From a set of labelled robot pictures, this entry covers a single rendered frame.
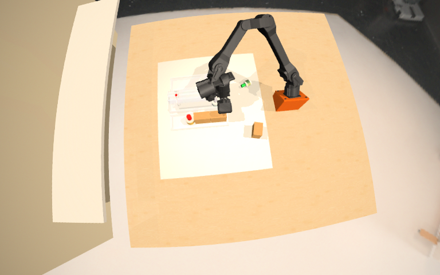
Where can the brown jar with red lid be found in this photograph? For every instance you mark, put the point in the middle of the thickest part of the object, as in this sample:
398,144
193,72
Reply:
190,119

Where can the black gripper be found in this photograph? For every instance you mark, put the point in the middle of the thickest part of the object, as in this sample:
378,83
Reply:
224,104

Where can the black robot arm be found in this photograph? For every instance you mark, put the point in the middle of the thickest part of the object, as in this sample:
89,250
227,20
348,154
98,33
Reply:
218,79

